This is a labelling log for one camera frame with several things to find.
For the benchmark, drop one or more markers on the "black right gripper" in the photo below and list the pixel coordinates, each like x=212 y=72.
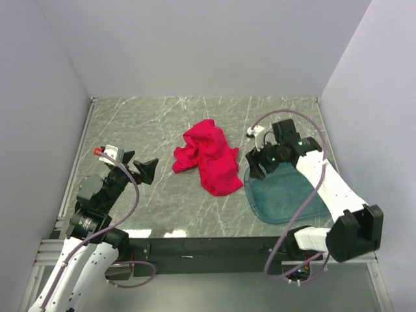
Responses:
x=255 y=158

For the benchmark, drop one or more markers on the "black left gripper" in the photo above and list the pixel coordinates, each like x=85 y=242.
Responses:
x=147 y=168

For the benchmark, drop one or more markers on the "teal plastic basin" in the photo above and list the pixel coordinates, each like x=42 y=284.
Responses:
x=277 y=197

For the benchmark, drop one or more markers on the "red t shirt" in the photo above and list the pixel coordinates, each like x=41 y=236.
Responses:
x=207 y=149

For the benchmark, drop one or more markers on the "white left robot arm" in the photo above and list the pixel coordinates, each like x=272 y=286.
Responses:
x=93 y=242

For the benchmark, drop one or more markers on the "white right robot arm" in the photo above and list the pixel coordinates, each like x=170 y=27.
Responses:
x=357 y=226

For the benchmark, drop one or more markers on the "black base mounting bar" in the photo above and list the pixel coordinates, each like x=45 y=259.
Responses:
x=199 y=255

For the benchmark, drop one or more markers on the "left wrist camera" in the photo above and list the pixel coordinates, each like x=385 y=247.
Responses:
x=113 y=152

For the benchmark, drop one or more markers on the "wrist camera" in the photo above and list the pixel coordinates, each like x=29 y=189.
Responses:
x=257 y=133
x=113 y=152

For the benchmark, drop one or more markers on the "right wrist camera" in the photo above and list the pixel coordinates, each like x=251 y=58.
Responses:
x=257 y=133

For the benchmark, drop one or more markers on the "left aluminium side rail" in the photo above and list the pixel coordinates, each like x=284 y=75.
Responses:
x=71 y=180

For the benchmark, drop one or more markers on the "aluminium frame rail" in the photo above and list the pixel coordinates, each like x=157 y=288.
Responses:
x=50 y=250

